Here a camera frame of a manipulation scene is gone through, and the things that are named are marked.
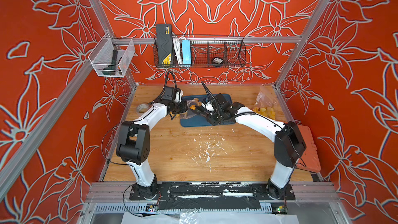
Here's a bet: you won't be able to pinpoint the clear resealable bag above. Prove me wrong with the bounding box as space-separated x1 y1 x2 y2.
253 107 276 120
255 86 279 110

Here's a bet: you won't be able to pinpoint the clear bag with yellow toys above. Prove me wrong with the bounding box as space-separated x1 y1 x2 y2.
179 99 197 120

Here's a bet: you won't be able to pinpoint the black metal tongs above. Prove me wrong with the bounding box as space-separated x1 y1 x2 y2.
189 105 212 117

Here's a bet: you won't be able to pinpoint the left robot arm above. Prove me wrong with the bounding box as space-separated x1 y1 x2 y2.
116 71 188 199

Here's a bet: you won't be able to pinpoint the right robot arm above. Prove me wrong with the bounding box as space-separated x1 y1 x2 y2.
195 82 307 200

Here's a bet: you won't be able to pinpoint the blue plastic tray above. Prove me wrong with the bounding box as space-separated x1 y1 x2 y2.
180 93 236 128

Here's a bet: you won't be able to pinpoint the clear tape roll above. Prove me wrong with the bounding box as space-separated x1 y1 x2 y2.
136 103 151 116

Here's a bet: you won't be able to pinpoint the light blue box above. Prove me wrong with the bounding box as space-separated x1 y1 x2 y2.
181 39 192 66

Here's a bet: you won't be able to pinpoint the black box with yellow label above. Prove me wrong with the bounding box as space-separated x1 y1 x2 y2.
155 24 174 67

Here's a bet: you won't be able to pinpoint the clear acrylic bin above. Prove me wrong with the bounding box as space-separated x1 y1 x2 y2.
89 33 135 78

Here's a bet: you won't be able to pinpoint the orange tool case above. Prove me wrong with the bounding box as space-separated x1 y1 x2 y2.
296 125 321 173

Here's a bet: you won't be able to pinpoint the black wire basket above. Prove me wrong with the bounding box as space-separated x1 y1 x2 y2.
153 35 247 68

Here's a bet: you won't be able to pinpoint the white cable bundle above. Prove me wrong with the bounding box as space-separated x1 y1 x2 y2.
172 36 184 66

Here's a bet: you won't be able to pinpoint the dark green screwdriver handle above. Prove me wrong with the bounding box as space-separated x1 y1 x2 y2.
103 49 118 76

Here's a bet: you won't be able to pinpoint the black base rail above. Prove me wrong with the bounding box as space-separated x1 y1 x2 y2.
125 181 296 215

